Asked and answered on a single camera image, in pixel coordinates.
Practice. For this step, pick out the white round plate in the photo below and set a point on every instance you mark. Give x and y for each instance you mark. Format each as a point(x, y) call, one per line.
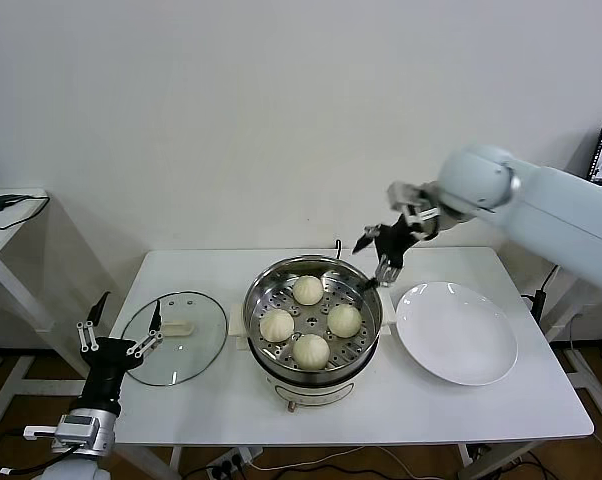
point(456, 335)

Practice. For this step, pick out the white floor power strip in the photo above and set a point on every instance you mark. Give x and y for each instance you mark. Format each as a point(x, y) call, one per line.
point(231, 462)

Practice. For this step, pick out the white table leg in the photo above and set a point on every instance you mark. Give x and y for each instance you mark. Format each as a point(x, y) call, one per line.
point(464, 460)
point(176, 460)

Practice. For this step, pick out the white steamed baozi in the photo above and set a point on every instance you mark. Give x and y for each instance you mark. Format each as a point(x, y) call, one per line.
point(308, 291)
point(344, 320)
point(311, 351)
point(277, 326)

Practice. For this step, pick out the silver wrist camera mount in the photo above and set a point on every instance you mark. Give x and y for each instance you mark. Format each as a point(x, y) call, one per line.
point(81, 430)
point(403, 197)

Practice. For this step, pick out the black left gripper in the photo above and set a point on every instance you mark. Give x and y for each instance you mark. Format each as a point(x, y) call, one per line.
point(106, 357)

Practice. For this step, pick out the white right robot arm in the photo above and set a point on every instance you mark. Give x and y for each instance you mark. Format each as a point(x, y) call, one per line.
point(531, 200)

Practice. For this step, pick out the white electric cooking pot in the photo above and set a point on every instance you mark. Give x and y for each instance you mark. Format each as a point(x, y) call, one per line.
point(311, 392)

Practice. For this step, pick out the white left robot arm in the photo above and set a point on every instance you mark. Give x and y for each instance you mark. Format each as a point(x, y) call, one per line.
point(73, 470)

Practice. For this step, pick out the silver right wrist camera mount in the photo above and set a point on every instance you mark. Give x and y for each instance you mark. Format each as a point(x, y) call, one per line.
point(403, 197)

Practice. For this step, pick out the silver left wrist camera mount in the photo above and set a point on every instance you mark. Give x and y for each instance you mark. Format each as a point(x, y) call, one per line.
point(81, 430)

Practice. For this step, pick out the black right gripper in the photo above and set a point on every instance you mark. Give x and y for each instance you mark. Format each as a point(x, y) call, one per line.
point(396, 242)

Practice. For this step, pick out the stainless steel steamer basket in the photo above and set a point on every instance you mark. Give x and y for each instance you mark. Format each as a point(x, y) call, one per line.
point(271, 295)

